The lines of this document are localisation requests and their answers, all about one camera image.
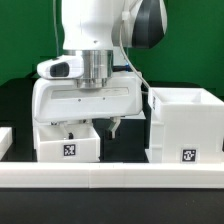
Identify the white front fence bar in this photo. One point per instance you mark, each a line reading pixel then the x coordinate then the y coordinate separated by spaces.
pixel 110 175

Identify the white drawer cabinet frame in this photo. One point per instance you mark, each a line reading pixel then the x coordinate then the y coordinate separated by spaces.
pixel 187 126

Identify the white left fence bar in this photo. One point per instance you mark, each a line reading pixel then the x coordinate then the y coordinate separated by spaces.
pixel 5 140

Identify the white fence bar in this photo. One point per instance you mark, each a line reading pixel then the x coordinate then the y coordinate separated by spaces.
pixel 5 140
pixel 110 175

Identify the white drawer box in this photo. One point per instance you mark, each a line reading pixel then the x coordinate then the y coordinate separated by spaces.
pixel 52 147

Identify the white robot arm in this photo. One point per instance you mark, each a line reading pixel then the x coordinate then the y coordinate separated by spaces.
pixel 80 85

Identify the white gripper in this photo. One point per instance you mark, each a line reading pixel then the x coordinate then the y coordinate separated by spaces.
pixel 62 100

